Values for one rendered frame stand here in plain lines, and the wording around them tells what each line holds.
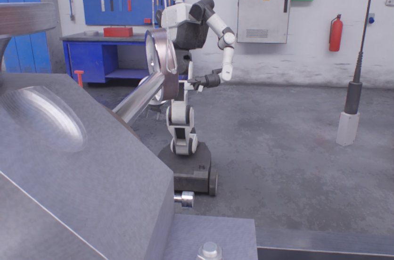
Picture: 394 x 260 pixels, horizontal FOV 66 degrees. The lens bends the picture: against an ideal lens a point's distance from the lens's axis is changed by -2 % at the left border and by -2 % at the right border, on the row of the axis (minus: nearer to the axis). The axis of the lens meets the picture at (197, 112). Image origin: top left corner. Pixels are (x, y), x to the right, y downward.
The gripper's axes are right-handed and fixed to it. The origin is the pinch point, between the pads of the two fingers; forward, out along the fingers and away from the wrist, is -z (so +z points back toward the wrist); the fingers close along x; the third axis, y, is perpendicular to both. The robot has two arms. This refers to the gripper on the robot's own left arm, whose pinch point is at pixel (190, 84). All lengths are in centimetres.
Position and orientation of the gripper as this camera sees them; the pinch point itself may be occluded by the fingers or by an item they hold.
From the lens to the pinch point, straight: 195.4
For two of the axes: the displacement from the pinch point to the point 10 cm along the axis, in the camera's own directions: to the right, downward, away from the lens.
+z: 9.4, -2.0, 2.8
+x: 2.0, -3.6, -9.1
